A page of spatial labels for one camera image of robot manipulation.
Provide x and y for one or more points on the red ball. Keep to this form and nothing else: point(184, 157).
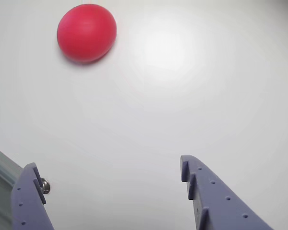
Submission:
point(86, 33)

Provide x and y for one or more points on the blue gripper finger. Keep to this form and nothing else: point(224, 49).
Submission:
point(216, 206)
point(28, 206)

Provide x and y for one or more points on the small shiny metal knob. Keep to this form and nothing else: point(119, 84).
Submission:
point(46, 185)

